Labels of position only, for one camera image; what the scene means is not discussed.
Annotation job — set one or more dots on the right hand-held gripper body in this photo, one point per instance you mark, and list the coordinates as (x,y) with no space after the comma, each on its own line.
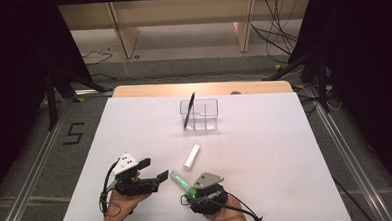
(207,180)

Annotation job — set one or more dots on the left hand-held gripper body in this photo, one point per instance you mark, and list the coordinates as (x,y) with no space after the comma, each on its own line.
(125,165)

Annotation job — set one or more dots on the green highlighter marker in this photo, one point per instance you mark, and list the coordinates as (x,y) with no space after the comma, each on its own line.
(180,180)

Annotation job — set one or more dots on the white cylindrical tube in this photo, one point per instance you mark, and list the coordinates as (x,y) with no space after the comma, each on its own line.
(191,157)

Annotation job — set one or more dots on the clear plastic desk organizer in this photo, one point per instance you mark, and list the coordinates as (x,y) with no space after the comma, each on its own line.
(206,118)

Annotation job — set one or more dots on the black pen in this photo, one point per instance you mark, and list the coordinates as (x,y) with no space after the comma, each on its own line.
(189,112)

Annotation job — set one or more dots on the person's left hand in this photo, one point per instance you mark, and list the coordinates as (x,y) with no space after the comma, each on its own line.
(119,205)

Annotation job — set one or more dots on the person's right hand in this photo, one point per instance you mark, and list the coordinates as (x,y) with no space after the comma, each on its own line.
(227,219)

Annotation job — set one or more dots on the white table cover sheet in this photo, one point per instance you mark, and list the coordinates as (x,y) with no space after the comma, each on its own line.
(269,147)

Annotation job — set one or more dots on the yellow floor tape marker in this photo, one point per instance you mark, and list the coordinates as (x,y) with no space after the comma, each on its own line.
(79,99)
(299,86)
(277,67)

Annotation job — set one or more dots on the black tripod stand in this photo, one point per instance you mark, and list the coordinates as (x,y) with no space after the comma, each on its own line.
(52,103)
(322,85)

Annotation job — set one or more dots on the light wooden shelf unit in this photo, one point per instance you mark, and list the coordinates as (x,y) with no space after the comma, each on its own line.
(124,33)

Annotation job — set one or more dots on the black curtain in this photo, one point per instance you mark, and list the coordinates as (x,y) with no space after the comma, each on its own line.
(12,81)
(369,66)

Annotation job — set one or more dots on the aluminium floor rail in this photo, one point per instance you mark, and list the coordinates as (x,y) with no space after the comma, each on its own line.
(27,184)
(353,163)

